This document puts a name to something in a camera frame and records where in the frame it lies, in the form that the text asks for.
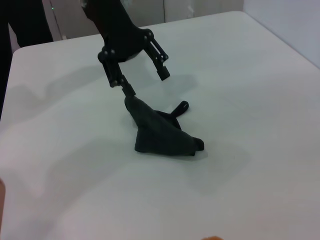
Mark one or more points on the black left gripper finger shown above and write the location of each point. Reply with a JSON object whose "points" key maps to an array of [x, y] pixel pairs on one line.
{"points": [[161, 68], [113, 72]]}

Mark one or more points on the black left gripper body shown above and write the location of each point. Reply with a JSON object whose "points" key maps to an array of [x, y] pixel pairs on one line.
{"points": [[117, 35]]}

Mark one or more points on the dark blue rag with loop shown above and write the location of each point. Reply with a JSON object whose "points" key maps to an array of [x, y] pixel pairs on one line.
{"points": [[160, 135]]}

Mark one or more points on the orange-brown liquid stain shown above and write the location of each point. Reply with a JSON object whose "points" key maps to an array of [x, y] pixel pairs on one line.
{"points": [[212, 238]]}

